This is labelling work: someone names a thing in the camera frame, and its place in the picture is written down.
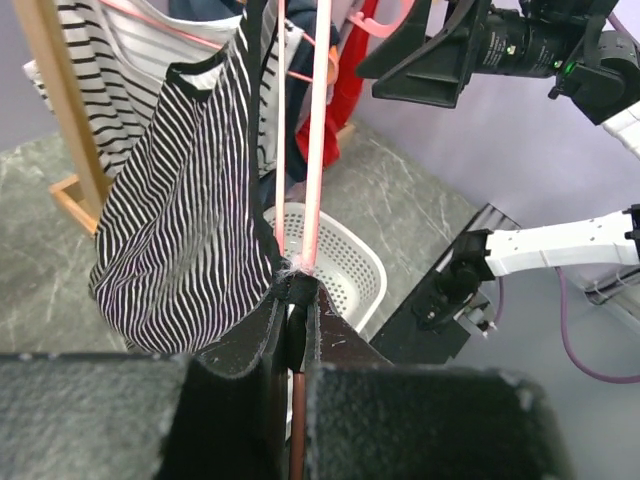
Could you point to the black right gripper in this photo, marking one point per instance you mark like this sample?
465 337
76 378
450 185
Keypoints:
539 40

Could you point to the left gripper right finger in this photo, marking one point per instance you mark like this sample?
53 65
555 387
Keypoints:
369 419

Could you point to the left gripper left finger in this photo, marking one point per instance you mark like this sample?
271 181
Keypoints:
230 417

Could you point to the pink wire hanger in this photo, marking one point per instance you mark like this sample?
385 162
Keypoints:
295 326
209 34

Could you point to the black striped tank top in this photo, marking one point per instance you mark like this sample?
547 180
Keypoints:
183 250

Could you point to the white striped tank top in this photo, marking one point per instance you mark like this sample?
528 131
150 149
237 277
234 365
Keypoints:
120 64

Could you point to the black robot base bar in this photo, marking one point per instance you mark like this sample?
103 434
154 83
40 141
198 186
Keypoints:
443 310

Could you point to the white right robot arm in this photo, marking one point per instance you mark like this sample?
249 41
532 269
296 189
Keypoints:
539 161

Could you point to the red tank top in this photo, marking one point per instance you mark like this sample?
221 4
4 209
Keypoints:
348 46

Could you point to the navy blue tank top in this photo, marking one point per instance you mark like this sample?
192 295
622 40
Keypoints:
303 15

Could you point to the white perforated plastic basket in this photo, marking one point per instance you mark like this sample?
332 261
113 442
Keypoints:
351 271

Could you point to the wooden clothes rack centre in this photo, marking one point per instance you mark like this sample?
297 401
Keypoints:
82 194

